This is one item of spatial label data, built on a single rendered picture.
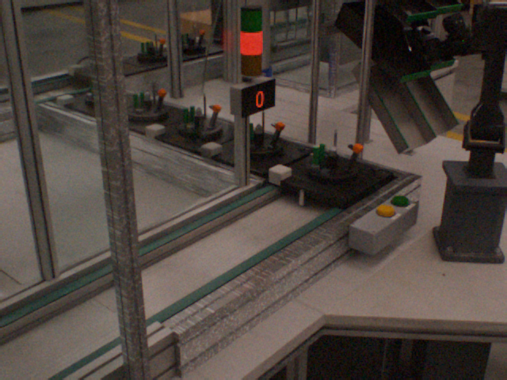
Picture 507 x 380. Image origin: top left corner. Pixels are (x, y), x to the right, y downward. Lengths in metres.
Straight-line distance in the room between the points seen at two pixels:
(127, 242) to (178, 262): 0.51
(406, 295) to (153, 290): 0.54
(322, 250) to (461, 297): 0.32
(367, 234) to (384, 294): 0.14
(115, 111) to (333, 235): 0.73
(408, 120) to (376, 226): 0.51
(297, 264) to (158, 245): 0.31
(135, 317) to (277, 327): 0.41
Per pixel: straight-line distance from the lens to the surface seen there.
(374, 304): 1.38
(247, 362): 1.21
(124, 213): 0.88
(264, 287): 1.28
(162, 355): 1.14
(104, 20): 0.79
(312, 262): 1.39
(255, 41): 1.48
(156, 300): 1.29
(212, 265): 1.38
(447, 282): 1.49
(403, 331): 1.42
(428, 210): 1.80
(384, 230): 1.47
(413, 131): 1.89
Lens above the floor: 1.65
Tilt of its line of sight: 25 degrees down
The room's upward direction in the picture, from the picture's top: straight up
